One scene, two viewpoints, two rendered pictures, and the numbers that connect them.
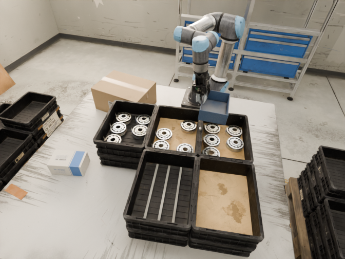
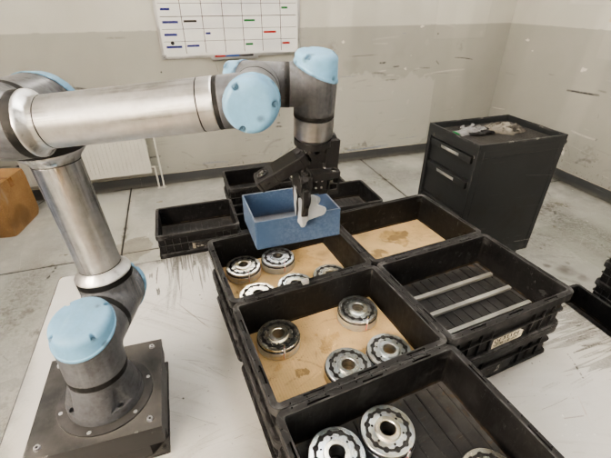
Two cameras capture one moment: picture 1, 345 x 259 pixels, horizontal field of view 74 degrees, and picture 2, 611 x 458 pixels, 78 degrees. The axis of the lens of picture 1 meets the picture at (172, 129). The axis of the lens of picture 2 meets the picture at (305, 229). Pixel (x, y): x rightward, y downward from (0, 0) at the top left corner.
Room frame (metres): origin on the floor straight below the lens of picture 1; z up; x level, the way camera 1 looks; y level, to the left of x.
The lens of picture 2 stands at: (1.38, 0.48, 1.55)
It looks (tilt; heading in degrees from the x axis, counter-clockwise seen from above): 32 degrees down; 240
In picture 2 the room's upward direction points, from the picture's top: straight up
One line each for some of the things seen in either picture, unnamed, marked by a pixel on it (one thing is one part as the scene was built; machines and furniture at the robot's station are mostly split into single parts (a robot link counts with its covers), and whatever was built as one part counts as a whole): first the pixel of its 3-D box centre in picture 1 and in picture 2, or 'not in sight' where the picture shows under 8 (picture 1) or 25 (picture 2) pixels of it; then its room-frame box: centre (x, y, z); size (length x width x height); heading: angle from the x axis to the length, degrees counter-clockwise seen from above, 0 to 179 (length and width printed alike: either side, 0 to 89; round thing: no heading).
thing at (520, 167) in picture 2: not in sight; (477, 196); (-0.69, -0.85, 0.45); 0.60 x 0.45 x 0.90; 168
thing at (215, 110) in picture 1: (214, 106); (289, 214); (1.01, -0.23, 1.10); 0.20 x 0.15 x 0.07; 169
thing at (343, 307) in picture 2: (185, 149); (357, 309); (0.89, -0.08, 0.86); 0.10 x 0.10 x 0.01
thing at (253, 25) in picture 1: (247, 24); not in sight; (2.89, -0.84, 0.91); 1.70 x 0.10 x 0.05; 78
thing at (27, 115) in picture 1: (37, 124); not in sight; (1.55, 1.28, 0.37); 0.40 x 0.30 x 0.45; 168
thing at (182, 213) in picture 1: (164, 189); (465, 294); (0.62, 0.03, 0.87); 0.40 x 0.30 x 0.11; 173
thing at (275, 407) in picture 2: (175, 128); (334, 325); (1.01, -0.02, 0.92); 0.40 x 0.30 x 0.02; 173
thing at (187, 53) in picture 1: (209, 45); not in sight; (2.94, -0.44, 0.60); 0.72 x 0.03 x 0.56; 78
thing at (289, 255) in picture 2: (235, 143); (277, 257); (0.97, -0.39, 0.86); 0.10 x 0.10 x 0.01
